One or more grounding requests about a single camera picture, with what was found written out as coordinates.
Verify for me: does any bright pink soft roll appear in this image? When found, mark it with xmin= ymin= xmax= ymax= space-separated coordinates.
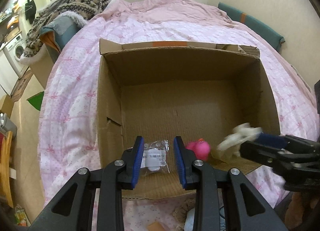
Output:
xmin=186 ymin=138 xmax=210 ymax=161

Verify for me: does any clear plastic packet white item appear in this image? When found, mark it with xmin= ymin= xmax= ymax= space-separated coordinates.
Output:
xmin=140 ymin=140 xmax=170 ymax=176

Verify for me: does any cream ruffled scrunchie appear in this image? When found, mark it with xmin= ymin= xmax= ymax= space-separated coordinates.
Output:
xmin=215 ymin=123 xmax=263 ymax=161

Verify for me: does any peach soft roll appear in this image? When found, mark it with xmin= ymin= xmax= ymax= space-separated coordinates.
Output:
xmin=147 ymin=221 xmax=165 ymax=231

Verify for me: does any person's right hand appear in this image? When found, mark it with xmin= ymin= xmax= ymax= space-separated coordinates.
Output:
xmin=284 ymin=193 xmax=319 ymax=230

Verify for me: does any beige lace scrunchie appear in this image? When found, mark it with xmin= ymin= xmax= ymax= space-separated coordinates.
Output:
xmin=172 ymin=198 xmax=196 ymax=227

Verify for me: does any light blue fish plush towel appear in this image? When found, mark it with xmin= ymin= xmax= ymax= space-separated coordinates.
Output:
xmin=184 ymin=206 xmax=226 ymax=231

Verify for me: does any pink bow-print quilt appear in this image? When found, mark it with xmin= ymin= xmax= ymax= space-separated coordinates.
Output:
xmin=37 ymin=0 xmax=320 ymax=231

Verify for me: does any brown cardboard box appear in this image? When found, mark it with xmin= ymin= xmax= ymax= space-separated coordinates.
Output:
xmin=96 ymin=38 xmax=281 ymax=200

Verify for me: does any teal cushion with orange stripe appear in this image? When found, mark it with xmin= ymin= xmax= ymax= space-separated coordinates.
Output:
xmin=217 ymin=2 xmax=285 ymax=53

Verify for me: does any green dustpan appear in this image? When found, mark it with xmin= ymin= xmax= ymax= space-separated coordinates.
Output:
xmin=27 ymin=91 xmax=44 ymax=111

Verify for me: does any wooden chair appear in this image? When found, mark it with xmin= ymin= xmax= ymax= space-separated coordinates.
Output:
xmin=1 ymin=131 xmax=14 ymax=208

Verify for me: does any teal fur-trimmed jacket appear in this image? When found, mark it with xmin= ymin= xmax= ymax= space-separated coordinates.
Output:
xmin=39 ymin=11 xmax=88 ymax=63

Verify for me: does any white washing machine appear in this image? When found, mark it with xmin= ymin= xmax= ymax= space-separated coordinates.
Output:
xmin=3 ymin=33 xmax=28 ymax=79

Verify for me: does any patterned knit blanket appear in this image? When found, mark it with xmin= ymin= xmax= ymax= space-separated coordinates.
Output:
xmin=23 ymin=0 xmax=112 ymax=58

